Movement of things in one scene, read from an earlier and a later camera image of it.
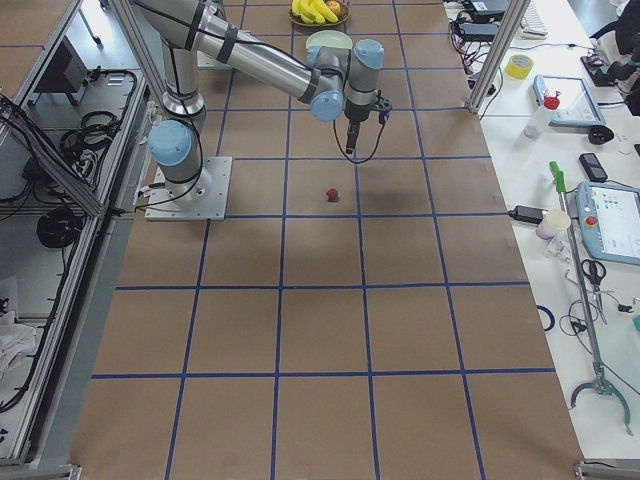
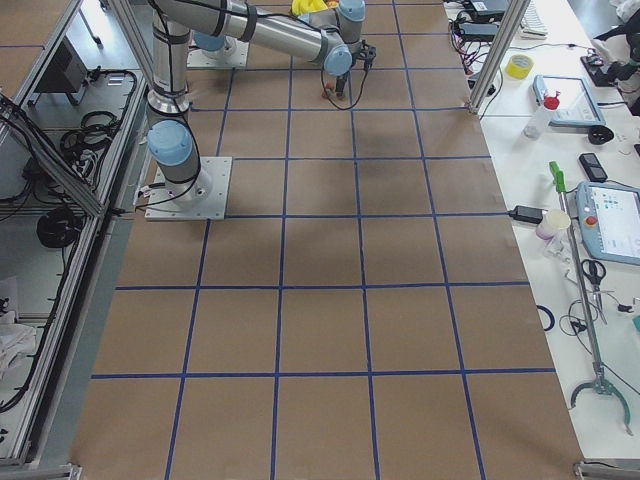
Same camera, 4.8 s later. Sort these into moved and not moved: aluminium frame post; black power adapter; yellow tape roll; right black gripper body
Moved: right black gripper body
Not moved: yellow tape roll; aluminium frame post; black power adapter
